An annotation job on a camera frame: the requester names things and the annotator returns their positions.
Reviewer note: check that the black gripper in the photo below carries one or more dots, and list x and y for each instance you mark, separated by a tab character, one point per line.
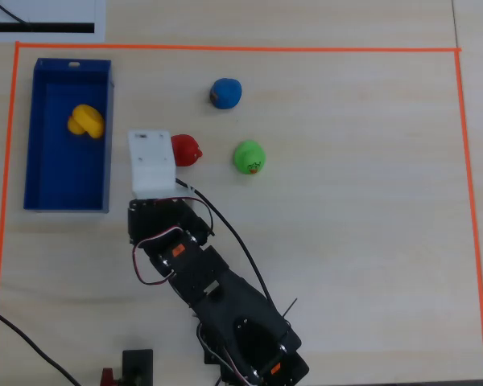
152	166

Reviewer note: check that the yellow rubber duck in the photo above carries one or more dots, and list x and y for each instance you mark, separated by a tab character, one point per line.
88	120

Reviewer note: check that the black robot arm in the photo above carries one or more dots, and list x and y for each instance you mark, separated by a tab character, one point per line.
233	305

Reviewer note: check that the red rubber duck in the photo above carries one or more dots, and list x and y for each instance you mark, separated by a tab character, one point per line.
187	150

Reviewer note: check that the blue plastic box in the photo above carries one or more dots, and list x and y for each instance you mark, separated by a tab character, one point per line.
68	181

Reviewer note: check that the green rubber duck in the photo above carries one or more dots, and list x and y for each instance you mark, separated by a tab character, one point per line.
249	154

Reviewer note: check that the blue rubber duck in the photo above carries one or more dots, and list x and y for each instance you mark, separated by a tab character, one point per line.
225	93

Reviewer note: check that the orange tape strip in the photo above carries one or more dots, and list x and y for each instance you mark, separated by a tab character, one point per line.
472	201
225	48
4	201

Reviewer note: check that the thin black zip tie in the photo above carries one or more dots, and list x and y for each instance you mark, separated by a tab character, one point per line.
291	305

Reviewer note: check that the red stand knob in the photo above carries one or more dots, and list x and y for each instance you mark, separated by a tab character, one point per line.
107	378

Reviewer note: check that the white paper with black bar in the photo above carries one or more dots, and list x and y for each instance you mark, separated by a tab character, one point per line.
44	28

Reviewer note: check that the black camera stand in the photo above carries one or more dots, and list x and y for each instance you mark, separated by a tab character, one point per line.
137	366

